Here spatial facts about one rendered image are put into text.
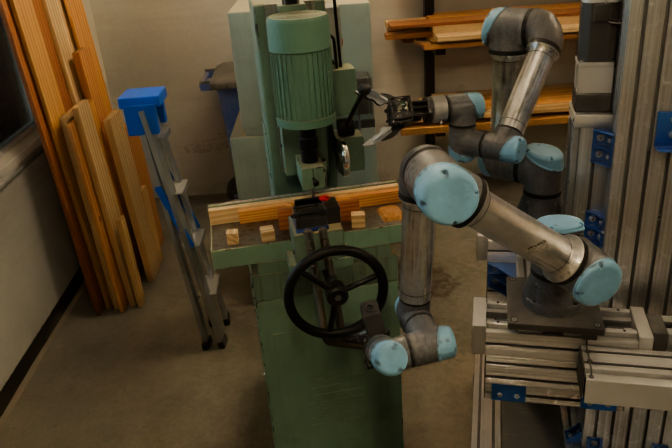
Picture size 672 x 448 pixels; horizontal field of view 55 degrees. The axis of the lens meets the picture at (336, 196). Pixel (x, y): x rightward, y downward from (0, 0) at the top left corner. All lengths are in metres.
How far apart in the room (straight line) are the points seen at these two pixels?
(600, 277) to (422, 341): 0.40
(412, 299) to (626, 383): 0.52
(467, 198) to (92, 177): 2.23
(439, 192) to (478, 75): 3.21
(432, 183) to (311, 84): 0.67
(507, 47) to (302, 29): 0.62
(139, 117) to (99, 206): 0.76
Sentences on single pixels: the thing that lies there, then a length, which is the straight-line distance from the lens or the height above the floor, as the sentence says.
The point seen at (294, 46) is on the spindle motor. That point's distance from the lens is 1.80.
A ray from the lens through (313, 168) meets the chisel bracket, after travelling 1.93.
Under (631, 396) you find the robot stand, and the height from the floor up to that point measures 0.69.
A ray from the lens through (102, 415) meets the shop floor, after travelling 2.87.
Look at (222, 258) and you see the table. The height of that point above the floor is 0.87.
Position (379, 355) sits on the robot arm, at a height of 0.87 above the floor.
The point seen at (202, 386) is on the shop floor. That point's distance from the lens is 2.86.
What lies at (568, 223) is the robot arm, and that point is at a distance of 1.63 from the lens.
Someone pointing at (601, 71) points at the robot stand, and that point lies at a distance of 1.75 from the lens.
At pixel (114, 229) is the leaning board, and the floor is 0.43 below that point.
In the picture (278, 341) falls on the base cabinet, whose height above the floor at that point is 0.56.
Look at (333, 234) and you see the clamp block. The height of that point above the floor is 0.95.
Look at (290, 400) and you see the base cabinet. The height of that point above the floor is 0.33.
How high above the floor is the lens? 1.76
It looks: 24 degrees down
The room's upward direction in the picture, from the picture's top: 4 degrees counter-clockwise
